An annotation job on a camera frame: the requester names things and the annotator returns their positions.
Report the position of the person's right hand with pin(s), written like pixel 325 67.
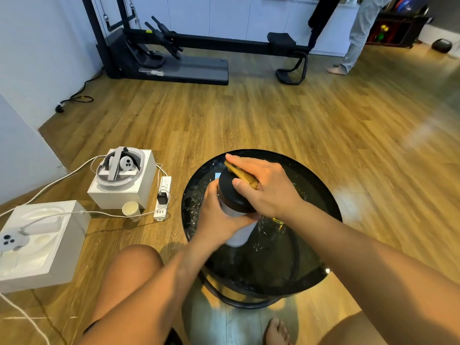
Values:
pixel 273 190

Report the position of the person's left hand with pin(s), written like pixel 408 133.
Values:
pixel 215 222

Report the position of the white shaker bottle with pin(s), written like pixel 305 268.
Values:
pixel 239 237

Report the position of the clear footed glass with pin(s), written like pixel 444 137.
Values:
pixel 278 222

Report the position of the black gold shaker lid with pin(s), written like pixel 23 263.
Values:
pixel 233 194

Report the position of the person's right forearm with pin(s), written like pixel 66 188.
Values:
pixel 381 276

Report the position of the person's left forearm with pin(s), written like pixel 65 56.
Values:
pixel 143 298

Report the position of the small paper cup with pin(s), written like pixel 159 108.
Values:
pixel 131 209

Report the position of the person's left leg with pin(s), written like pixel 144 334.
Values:
pixel 125 280

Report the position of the person's leg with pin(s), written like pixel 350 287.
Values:
pixel 125 280
pixel 323 330

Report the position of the person's right leg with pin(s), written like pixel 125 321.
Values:
pixel 323 330

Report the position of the black charger plug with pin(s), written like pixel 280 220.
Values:
pixel 162 198

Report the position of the white power strip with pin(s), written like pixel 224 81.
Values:
pixel 165 185

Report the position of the round black glass side table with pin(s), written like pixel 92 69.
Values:
pixel 280 262

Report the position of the white box with headset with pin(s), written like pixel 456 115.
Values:
pixel 115 167

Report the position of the black shorts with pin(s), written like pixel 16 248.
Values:
pixel 172 337

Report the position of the black rowing machine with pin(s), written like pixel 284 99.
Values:
pixel 187 70

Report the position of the white moulded tray box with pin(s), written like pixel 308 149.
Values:
pixel 68 247

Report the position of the yellow green toy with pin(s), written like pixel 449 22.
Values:
pixel 382 32

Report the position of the dark wooden cabinet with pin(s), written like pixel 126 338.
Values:
pixel 402 30

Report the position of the dark round floor object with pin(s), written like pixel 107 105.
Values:
pixel 441 45

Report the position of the blue exercise ball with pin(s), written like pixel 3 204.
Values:
pixel 408 3

